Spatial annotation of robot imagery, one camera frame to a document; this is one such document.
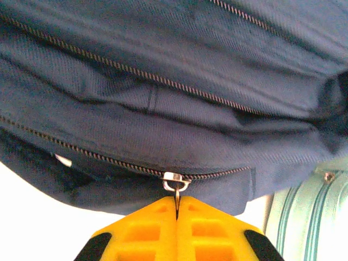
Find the mint green zip pouch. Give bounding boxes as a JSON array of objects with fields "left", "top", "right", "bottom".
[{"left": 262, "top": 157, "right": 348, "bottom": 261}]

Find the navy blue backpack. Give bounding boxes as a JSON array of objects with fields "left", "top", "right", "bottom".
[{"left": 0, "top": 0, "right": 348, "bottom": 217}]

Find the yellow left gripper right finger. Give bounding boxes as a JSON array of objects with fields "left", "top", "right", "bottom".
[{"left": 176, "top": 196, "right": 285, "bottom": 261}]

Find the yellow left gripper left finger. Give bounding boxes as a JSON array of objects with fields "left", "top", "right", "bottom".
[{"left": 73, "top": 196, "right": 178, "bottom": 261}]

